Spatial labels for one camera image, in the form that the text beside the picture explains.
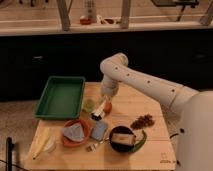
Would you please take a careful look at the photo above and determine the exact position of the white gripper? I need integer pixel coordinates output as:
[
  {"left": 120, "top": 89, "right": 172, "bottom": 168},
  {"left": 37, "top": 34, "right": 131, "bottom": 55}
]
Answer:
[{"left": 91, "top": 98, "right": 109, "bottom": 121}]

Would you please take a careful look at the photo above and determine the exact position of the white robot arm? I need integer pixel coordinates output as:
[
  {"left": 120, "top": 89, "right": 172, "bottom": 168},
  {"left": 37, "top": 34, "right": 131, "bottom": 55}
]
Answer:
[{"left": 100, "top": 53, "right": 213, "bottom": 171}]

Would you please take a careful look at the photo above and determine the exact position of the blue sponge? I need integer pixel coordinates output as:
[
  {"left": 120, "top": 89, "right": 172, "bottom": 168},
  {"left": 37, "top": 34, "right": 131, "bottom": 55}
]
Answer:
[{"left": 91, "top": 121, "right": 108, "bottom": 141}]

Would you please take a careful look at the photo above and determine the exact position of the grey cloth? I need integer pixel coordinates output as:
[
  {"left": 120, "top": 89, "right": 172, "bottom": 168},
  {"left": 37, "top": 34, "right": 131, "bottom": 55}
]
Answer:
[{"left": 62, "top": 123, "right": 85, "bottom": 142}]

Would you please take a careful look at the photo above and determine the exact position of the small metal fork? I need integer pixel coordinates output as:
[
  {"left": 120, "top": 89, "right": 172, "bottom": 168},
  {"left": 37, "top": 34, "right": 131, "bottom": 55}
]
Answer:
[{"left": 85, "top": 138, "right": 110, "bottom": 153}]

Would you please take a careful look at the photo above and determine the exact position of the orange bowl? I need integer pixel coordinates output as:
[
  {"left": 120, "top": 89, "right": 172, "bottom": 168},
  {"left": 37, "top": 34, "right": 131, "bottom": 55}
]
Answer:
[{"left": 61, "top": 119, "right": 92, "bottom": 148}]

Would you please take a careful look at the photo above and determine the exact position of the wooden table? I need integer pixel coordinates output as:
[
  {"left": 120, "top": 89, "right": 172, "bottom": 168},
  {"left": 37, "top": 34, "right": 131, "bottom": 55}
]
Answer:
[{"left": 25, "top": 84, "right": 176, "bottom": 171}]

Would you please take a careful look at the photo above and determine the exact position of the green plastic tray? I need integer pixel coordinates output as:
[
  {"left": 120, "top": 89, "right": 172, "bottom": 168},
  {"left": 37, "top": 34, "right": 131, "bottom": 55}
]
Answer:
[{"left": 35, "top": 76, "right": 85, "bottom": 120}]

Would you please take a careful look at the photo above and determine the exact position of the green chili pepper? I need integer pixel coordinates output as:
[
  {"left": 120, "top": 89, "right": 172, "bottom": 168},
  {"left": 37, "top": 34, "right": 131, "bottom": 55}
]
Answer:
[{"left": 128, "top": 130, "right": 147, "bottom": 154}]

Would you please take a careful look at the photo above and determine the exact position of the clear glass bowl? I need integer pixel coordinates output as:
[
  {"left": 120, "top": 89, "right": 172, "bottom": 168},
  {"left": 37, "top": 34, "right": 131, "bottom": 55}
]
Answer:
[{"left": 43, "top": 136, "right": 56, "bottom": 153}]

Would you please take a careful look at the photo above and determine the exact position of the yellow corn cob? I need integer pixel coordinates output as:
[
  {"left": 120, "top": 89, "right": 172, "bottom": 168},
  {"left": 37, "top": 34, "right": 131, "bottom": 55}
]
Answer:
[{"left": 33, "top": 128, "right": 50, "bottom": 159}]

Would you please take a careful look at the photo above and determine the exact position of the black post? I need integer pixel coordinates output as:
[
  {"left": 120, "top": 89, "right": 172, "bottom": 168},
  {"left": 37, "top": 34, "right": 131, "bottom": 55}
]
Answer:
[{"left": 6, "top": 137, "right": 14, "bottom": 171}]

